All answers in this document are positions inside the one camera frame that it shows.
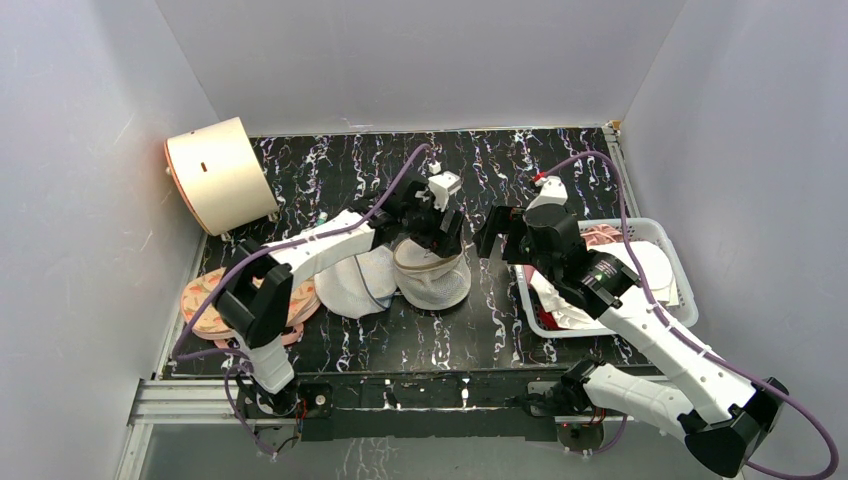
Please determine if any white cloth in basket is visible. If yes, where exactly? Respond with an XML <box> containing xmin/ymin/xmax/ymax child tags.
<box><xmin>524</xmin><ymin>241</ymin><xmax>678</xmax><ymax>331</ymax></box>

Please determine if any pink garment in basket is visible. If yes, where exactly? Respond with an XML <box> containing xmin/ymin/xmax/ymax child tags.
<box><xmin>581</xmin><ymin>224</ymin><xmax>624</xmax><ymax>247</ymax></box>

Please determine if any cream cylindrical drum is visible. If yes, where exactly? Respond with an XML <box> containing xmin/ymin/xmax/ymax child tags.
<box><xmin>164</xmin><ymin>117</ymin><xmax>278</xmax><ymax>236</ymax></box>

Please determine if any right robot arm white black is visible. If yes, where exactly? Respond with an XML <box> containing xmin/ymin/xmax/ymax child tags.
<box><xmin>473</xmin><ymin>204</ymin><xmax>785</xmax><ymax>478</ymax></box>

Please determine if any white mesh bag beige zipper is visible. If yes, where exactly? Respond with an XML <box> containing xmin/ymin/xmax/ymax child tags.
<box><xmin>392</xmin><ymin>239</ymin><xmax>471</xmax><ymax>311</ymax></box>

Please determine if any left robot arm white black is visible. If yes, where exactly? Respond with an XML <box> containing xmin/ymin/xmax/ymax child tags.
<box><xmin>210</xmin><ymin>172</ymin><xmax>464</xmax><ymax>416</ymax></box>

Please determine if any aluminium frame rail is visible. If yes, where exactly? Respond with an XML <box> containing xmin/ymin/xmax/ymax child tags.
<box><xmin>113</xmin><ymin>377</ymin><xmax>747</xmax><ymax>480</ymax></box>

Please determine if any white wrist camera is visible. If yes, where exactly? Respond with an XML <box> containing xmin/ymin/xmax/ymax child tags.
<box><xmin>526</xmin><ymin>174</ymin><xmax>568</xmax><ymax>210</ymax></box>
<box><xmin>427</xmin><ymin>161</ymin><xmax>461</xmax><ymax>212</ymax></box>

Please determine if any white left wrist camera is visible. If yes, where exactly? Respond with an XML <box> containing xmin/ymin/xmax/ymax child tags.
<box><xmin>427</xmin><ymin>161</ymin><xmax>461</xmax><ymax>212</ymax></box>

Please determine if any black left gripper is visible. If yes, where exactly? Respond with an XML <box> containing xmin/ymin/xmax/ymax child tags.
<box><xmin>400</xmin><ymin>193</ymin><xmax>462</xmax><ymax>259</ymax></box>

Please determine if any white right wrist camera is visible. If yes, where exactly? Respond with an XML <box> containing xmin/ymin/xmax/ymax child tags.
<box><xmin>526</xmin><ymin>174</ymin><xmax>568</xmax><ymax>210</ymax></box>

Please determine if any floral orange bra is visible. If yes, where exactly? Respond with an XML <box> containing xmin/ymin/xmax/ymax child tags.
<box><xmin>180</xmin><ymin>266</ymin><xmax>322</xmax><ymax>349</ymax></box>

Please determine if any white plastic laundry basket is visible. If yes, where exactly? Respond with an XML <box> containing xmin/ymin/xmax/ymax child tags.
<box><xmin>510</xmin><ymin>218</ymin><xmax>699</xmax><ymax>339</ymax></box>

